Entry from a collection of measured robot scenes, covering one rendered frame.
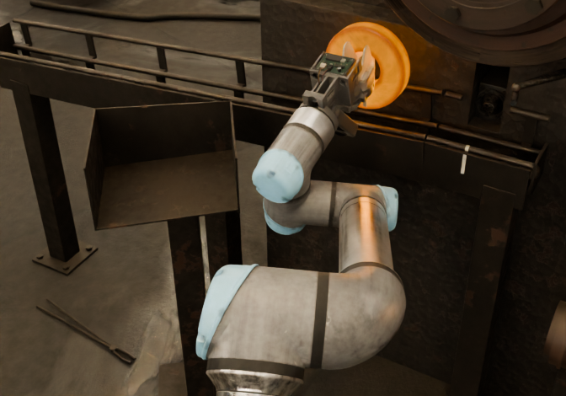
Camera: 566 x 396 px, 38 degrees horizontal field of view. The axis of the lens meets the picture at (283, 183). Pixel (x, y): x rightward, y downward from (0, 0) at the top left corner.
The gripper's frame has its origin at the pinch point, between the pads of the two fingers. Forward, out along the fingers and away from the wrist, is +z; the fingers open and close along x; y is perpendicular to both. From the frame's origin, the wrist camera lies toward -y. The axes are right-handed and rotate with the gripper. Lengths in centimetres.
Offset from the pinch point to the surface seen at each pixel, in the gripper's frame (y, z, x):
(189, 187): -17.1, -26.8, 26.3
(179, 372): -75, -39, 38
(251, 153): -98, 48, 73
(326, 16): -0.5, 9.1, 12.6
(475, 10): 17.8, -4.8, -21.4
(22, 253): -78, -24, 103
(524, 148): -15.6, 1.8, -28.6
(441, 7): 17.4, -4.9, -16.2
